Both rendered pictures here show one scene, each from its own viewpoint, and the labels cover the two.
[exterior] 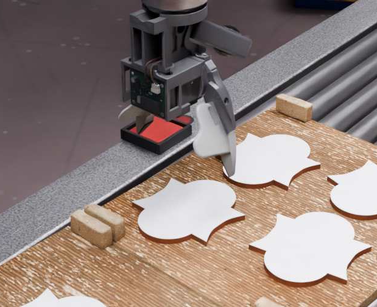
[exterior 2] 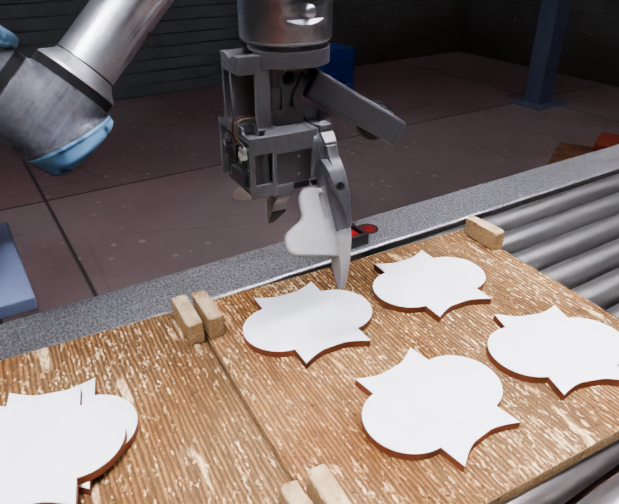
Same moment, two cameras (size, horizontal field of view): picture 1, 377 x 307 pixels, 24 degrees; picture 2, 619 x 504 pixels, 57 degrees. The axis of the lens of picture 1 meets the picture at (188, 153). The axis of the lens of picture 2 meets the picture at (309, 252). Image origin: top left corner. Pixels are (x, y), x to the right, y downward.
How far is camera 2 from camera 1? 0.55 m
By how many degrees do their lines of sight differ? 17
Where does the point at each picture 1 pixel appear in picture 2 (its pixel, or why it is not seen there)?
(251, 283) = (335, 434)
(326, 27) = (556, 168)
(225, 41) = (359, 113)
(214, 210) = (337, 327)
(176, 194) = (306, 299)
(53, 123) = not seen: hidden behind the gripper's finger
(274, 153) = (441, 277)
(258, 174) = (410, 296)
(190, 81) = (295, 154)
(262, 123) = (443, 244)
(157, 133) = not seen: hidden behind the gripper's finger
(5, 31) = not seen: hidden behind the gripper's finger
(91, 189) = (235, 278)
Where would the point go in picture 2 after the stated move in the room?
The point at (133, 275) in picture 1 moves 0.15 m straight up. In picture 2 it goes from (202, 384) to (185, 244)
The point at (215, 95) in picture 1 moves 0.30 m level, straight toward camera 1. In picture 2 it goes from (327, 178) to (79, 434)
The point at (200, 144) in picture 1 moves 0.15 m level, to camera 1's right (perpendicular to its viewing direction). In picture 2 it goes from (294, 237) to (478, 268)
